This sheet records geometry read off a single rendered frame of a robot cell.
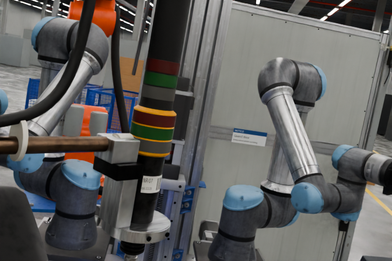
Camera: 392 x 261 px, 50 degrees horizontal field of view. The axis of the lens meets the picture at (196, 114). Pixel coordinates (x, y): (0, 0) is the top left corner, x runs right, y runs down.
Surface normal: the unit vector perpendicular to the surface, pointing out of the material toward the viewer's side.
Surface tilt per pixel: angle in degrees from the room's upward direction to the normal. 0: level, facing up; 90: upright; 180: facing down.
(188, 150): 90
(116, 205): 90
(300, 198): 90
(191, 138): 90
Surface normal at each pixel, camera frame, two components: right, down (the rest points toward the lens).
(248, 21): 0.19, 0.15
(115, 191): -0.68, -0.04
